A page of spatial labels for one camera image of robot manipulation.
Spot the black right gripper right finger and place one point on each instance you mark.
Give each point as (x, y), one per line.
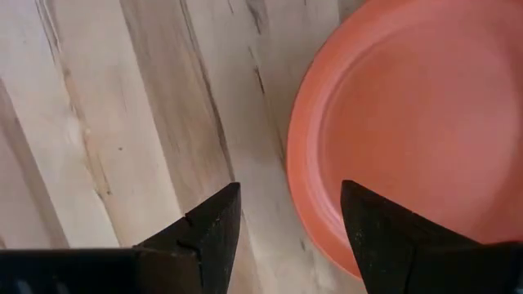
(388, 253)

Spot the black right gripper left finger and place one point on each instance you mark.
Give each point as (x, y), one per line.
(212, 245)

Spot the orange plate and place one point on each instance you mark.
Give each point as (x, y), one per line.
(408, 102)

